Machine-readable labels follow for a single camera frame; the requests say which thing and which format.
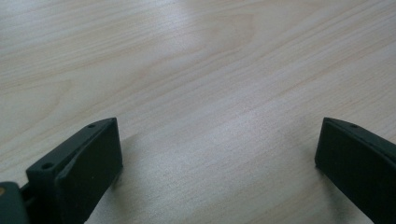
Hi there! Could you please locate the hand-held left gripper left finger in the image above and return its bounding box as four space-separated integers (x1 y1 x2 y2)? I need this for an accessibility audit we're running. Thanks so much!
25 117 124 224

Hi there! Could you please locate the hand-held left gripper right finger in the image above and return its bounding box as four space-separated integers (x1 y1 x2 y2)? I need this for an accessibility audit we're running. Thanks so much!
314 117 396 224

